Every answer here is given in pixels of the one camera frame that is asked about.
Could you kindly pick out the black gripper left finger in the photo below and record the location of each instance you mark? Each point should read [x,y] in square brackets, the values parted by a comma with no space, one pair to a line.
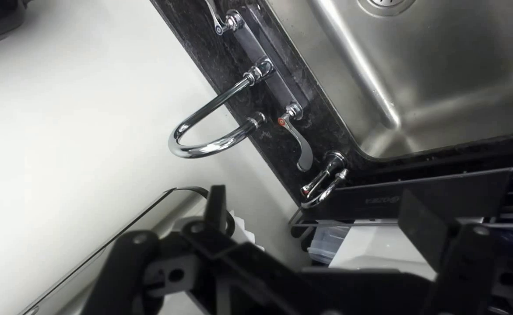
[209,280]

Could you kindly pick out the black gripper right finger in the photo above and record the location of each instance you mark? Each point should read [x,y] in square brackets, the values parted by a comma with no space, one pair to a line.
[471,273]

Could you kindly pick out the black dish rack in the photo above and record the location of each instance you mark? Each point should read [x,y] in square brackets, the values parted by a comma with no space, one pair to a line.
[372,201]

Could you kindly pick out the stainless steel sink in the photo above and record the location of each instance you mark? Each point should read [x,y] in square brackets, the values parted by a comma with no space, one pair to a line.
[442,75]

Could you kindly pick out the steel sink drain strainer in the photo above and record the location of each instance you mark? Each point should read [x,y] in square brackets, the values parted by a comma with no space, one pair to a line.
[387,5]

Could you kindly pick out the chrome gooseneck faucet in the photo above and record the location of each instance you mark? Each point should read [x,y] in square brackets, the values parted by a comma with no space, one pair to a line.
[303,150]

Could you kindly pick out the small chrome spout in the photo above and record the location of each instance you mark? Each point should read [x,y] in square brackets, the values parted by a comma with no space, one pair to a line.
[333,168]

